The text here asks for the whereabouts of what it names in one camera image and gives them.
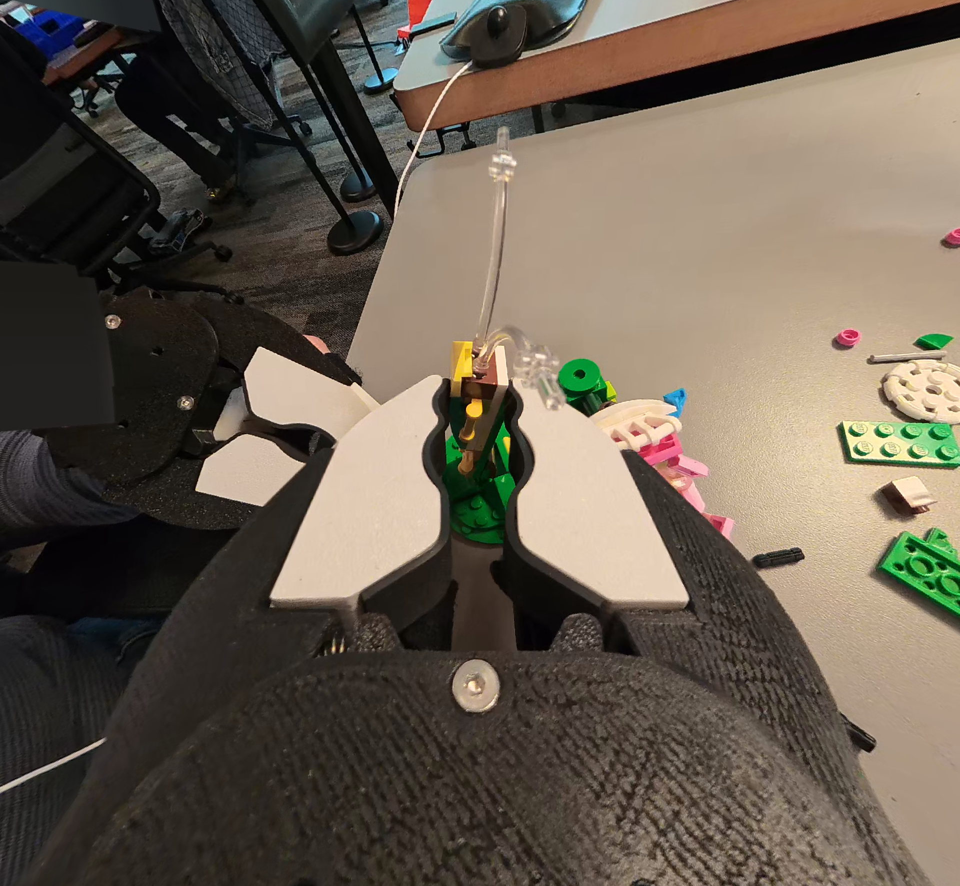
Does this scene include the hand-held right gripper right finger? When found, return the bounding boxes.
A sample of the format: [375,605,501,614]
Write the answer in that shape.
[504,376,691,632]

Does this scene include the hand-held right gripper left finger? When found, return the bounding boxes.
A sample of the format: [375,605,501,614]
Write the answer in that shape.
[268,374,457,632]

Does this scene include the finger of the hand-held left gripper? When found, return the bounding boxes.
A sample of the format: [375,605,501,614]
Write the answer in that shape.
[213,346,382,443]
[195,433,335,508]

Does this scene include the green brick leaf model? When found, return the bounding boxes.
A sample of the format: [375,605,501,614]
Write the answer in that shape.
[441,357,620,546]

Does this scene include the teal yellow brick insect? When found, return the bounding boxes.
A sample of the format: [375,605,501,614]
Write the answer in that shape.
[448,125,562,478]

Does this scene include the person's left forearm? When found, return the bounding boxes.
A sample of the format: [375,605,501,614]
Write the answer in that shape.
[0,430,142,536]

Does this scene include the grey desk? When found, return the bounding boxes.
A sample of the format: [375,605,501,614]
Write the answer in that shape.
[345,39,960,886]

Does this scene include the pink white brick flower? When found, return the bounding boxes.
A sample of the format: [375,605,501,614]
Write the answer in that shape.
[591,388,738,544]

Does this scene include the black office chair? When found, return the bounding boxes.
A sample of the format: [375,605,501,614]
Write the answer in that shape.
[0,24,235,296]

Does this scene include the person's dark trousers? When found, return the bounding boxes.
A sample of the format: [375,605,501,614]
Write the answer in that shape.
[0,526,235,886]

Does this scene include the green studded brick plate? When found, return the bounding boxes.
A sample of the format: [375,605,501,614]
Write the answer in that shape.
[838,420,960,469]

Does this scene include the small brown brick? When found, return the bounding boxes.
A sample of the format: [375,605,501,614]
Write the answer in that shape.
[879,476,939,517]

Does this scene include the green brick plate with holes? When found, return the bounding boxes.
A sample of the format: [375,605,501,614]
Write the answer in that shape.
[876,528,960,619]

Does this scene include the mesh back office chair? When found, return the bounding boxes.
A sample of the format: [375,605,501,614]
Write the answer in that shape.
[112,0,314,202]

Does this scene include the white round brick plate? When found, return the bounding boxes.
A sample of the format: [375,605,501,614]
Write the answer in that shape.
[880,359,960,425]

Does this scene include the blue storage bins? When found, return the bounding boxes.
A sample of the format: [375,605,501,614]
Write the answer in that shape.
[15,9,86,63]

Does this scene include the dark table with black legs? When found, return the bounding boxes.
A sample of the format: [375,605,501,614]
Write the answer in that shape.
[210,0,408,257]

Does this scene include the black round tag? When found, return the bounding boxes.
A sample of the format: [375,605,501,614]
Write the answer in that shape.
[468,3,528,68]

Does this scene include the grey table with wooden edge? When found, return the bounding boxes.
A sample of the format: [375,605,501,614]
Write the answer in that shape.
[392,0,960,135]

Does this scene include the white cord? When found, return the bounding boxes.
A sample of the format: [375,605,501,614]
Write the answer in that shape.
[392,60,476,221]

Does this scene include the white cable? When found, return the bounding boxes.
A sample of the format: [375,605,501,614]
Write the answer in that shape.
[0,738,108,796]

